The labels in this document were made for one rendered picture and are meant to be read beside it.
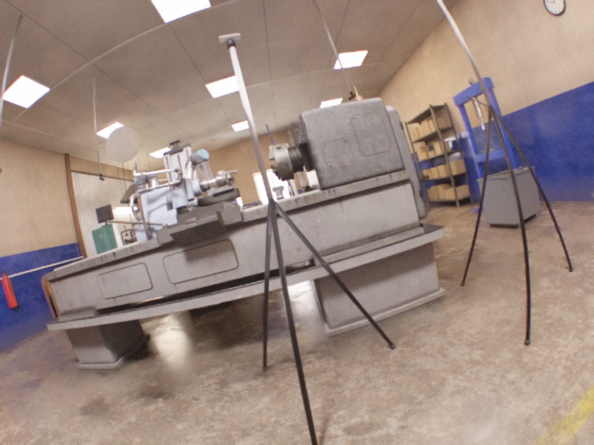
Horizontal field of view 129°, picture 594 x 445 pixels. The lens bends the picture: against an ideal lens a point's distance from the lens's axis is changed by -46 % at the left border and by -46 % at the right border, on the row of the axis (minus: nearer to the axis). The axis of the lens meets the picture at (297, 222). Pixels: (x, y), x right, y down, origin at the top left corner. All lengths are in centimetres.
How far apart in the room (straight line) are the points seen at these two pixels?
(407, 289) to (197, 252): 128
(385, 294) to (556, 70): 342
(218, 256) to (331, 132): 98
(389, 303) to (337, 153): 95
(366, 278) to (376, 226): 31
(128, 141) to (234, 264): 433
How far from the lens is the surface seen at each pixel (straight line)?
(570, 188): 405
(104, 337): 221
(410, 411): 105
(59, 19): 352
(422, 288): 172
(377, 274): 156
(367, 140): 162
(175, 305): 156
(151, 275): 176
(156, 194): 189
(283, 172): 166
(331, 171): 154
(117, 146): 550
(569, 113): 390
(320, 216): 150
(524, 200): 316
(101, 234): 588
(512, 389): 110
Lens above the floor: 79
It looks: 4 degrees down
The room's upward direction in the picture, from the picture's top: 15 degrees counter-clockwise
